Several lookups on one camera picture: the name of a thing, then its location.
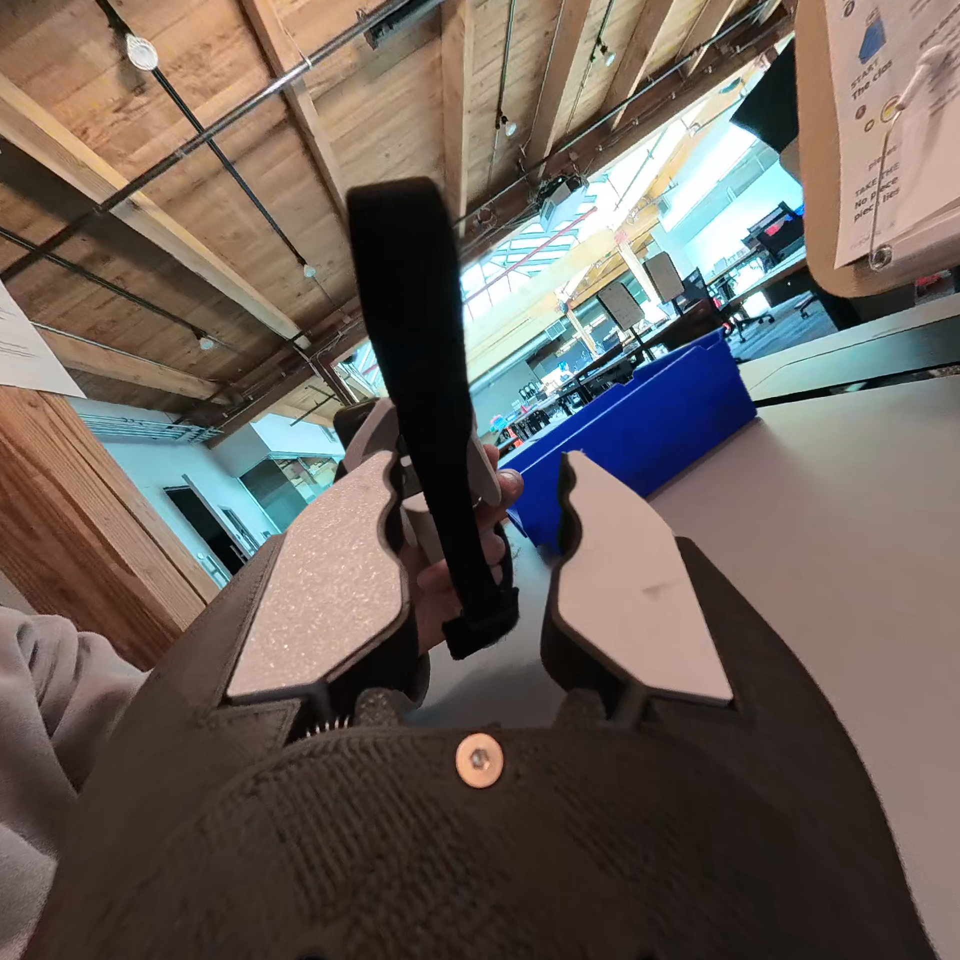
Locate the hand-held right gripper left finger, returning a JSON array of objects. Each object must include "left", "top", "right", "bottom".
[{"left": 225, "top": 450, "right": 432, "bottom": 710}]

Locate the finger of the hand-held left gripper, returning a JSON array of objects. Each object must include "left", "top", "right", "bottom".
[
  {"left": 466, "top": 438, "right": 504, "bottom": 507},
  {"left": 343, "top": 397, "right": 410, "bottom": 472}
]

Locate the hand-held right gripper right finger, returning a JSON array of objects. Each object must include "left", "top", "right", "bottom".
[{"left": 540, "top": 450, "right": 736, "bottom": 723}]

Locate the black strap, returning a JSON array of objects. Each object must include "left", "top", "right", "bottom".
[{"left": 346, "top": 177, "right": 521, "bottom": 661}]

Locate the blue storage bin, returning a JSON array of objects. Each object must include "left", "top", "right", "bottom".
[{"left": 506, "top": 328, "right": 757, "bottom": 558}]

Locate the grey desk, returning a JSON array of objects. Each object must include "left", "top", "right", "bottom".
[{"left": 423, "top": 375, "right": 960, "bottom": 960}]

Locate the person's left hand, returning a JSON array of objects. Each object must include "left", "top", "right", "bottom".
[{"left": 397, "top": 444, "right": 526, "bottom": 655}]

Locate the upright display board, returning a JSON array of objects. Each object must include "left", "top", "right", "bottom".
[
  {"left": 596, "top": 281, "right": 646, "bottom": 331},
  {"left": 643, "top": 251, "right": 685, "bottom": 301}
]

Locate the ceiling projector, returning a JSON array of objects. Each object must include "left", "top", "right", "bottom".
[{"left": 536, "top": 176, "right": 591, "bottom": 232}]

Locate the wooden document stand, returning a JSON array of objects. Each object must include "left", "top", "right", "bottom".
[{"left": 793, "top": 0, "right": 960, "bottom": 301}]

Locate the black panel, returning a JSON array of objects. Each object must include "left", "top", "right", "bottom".
[{"left": 731, "top": 41, "right": 800, "bottom": 155}]

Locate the black cable tray cover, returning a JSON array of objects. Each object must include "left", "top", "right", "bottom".
[{"left": 738, "top": 300, "right": 960, "bottom": 402}]

